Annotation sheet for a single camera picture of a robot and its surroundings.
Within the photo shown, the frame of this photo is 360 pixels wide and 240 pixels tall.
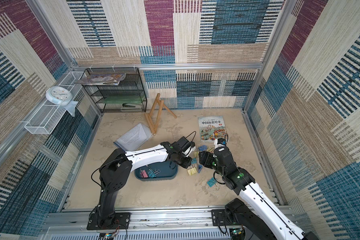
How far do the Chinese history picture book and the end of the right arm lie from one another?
1.10ft

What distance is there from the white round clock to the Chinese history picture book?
0.80 m

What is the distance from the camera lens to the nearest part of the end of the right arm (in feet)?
1.86

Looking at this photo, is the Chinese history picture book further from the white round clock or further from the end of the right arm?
the white round clock

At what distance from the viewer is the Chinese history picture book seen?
1.07 m

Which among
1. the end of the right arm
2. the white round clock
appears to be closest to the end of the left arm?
the end of the right arm

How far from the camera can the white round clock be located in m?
0.74

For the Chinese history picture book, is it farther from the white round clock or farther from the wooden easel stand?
the white round clock

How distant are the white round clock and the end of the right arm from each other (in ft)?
2.42
